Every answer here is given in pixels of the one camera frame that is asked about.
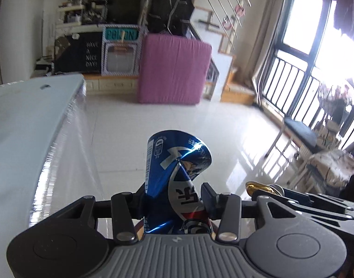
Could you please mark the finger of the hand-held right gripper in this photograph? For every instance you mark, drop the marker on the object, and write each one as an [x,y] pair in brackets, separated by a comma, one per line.
[330,220]
[298,194]

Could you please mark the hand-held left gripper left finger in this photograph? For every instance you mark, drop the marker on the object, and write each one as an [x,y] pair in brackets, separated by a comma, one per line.
[123,214]

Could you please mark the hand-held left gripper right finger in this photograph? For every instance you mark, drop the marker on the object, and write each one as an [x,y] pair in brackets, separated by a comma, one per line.
[210,202]

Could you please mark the crushed gold drink can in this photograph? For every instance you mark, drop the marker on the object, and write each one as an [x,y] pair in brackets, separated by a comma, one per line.
[259,188]

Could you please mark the crushed blue drink can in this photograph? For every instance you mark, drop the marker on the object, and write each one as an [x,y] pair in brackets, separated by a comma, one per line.
[171,156]

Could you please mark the beige patterned cloth pile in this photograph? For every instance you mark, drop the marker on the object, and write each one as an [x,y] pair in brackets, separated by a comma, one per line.
[333,168]

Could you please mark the dark bench cushion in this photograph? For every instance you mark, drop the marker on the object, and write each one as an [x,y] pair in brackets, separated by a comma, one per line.
[301,133]

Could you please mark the silver foil sheet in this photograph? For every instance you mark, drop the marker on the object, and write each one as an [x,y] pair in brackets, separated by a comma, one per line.
[72,150]

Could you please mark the flower bouquet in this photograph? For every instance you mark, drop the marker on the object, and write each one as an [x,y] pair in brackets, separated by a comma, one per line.
[336,98]

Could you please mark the wooden stair step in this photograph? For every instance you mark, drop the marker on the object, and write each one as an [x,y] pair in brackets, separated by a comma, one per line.
[238,95]

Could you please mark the black window guard railing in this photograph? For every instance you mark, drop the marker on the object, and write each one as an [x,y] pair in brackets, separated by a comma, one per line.
[296,67]

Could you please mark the low wooden drawer cabinet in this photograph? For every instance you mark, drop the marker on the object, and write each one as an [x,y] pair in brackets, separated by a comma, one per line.
[113,84]

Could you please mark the pink mattress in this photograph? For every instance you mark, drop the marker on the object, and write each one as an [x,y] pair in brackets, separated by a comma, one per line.
[171,69]

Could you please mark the striped cardboard display box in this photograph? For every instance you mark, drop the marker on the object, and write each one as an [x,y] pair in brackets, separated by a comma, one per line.
[120,60]

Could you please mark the wood framed whiteboard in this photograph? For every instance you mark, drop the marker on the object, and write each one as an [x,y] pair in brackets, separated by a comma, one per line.
[214,42]

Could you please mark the black chalkboard sign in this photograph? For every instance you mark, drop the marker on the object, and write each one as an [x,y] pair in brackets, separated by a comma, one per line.
[75,55]

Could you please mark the black framed window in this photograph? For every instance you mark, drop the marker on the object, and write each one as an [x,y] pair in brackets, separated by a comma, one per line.
[301,23]

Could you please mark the beige curtain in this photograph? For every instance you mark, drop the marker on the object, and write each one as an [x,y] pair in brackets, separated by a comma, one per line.
[269,20]

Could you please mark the black wrapped bundle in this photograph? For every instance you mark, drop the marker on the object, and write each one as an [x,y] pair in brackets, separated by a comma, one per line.
[171,5]

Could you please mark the white standing air conditioner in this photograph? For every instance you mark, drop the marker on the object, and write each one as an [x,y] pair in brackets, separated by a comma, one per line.
[20,34]

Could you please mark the black television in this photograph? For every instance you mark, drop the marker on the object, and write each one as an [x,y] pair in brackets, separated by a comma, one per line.
[122,3]

